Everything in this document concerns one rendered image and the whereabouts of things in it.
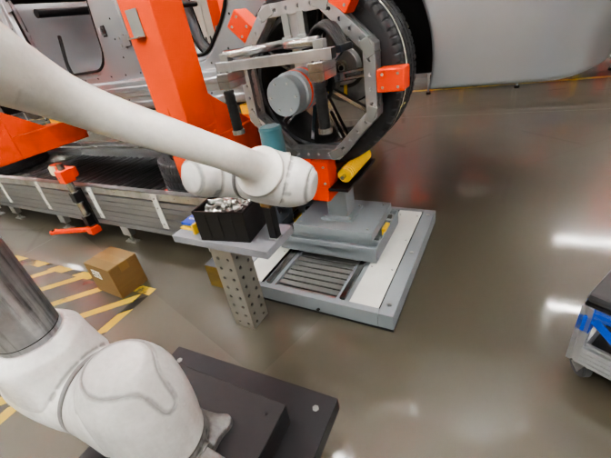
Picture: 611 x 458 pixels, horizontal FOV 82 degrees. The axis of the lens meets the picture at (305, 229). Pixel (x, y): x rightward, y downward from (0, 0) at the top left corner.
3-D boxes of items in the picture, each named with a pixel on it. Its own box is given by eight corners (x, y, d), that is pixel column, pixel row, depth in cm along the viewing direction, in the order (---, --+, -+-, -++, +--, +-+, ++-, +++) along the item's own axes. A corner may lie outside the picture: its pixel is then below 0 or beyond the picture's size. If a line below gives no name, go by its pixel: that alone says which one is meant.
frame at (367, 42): (385, 154, 131) (378, -20, 104) (380, 161, 127) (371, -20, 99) (266, 153, 157) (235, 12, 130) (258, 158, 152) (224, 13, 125)
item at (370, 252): (398, 224, 182) (397, 207, 177) (376, 265, 155) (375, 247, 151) (313, 214, 205) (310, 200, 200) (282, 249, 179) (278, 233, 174)
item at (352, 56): (367, 110, 170) (392, 38, 149) (362, 114, 164) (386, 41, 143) (310, 86, 177) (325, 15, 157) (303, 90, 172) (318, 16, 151)
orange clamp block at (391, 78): (383, 87, 121) (409, 85, 116) (375, 93, 115) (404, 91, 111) (382, 65, 117) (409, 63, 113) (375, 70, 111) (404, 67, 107)
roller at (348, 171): (374, 157, 158) (373, 145, 155) (349, 185, 136) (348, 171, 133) (361, 157, 160) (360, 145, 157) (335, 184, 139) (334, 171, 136)
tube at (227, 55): (295, 48, 120) (289, 13, 115) (265, 57, 106) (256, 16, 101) (254, 54, 129) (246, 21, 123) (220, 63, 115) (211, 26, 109)
